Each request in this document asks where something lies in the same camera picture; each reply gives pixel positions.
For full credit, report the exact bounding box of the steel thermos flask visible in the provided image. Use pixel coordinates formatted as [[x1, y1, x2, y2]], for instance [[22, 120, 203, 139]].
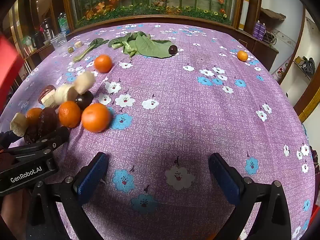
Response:
[[41, 17, 54, 43]]

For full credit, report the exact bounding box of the red plastic tray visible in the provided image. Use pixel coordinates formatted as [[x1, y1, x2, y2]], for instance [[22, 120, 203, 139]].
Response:
[[0, 34, 23, 112]]

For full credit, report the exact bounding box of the large orange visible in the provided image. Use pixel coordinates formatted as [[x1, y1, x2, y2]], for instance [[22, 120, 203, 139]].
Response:
[[81, 103, 111, 133], [94, 55, 113, 73], [58, 101, 82, 128]]

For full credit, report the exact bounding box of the wooden sideboard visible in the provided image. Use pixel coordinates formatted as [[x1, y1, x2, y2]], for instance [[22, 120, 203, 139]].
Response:
[[235, 27, 279, 71]]

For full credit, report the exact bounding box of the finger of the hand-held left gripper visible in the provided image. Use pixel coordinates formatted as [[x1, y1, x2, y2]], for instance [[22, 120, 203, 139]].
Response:
[[0, 130, 16, 150], [32, 126, 71, 153]]

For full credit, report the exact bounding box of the clear plastic cup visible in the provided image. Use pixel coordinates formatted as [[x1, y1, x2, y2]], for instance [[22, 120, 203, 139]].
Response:
[[50, 32, 67, 51]]

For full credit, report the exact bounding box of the single bok choy stalk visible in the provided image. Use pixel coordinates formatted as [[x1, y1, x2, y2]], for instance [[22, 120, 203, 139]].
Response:
[[72, 38, 110, 62]]

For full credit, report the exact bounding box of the purple floral tablecloth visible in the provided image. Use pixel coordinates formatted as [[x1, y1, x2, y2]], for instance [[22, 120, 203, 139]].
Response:
[[0, 23, 318, 240]]

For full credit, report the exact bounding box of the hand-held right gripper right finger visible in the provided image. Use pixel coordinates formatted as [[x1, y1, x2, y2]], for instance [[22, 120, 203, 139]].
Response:
[[208, 152, 292, 240]]

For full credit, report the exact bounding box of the black bag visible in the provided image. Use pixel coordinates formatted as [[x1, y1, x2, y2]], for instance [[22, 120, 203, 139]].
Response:
[[301, 56, 316, 77]]

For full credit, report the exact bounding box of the glass cabinet with artificial plants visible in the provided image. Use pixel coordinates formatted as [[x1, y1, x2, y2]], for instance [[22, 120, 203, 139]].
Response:
[[62, 0, 244, 32]]

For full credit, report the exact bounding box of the peeled banana piece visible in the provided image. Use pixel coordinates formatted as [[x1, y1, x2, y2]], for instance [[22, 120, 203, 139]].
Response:
[[10, 113, 29, 137], [54, 84, 78, 105], [74, 70, 96, 93]]

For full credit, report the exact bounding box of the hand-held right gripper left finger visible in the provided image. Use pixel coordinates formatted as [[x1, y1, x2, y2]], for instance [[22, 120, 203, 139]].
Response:
[[26, 152, 109, 240]]

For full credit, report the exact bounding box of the clear water bottle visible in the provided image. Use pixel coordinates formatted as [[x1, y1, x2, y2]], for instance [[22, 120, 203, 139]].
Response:
[[58, 12, 70, 34]]

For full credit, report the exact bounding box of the bok choy bunch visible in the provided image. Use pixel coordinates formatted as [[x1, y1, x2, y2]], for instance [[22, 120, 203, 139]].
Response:
[[108, 31, 150, 57]]

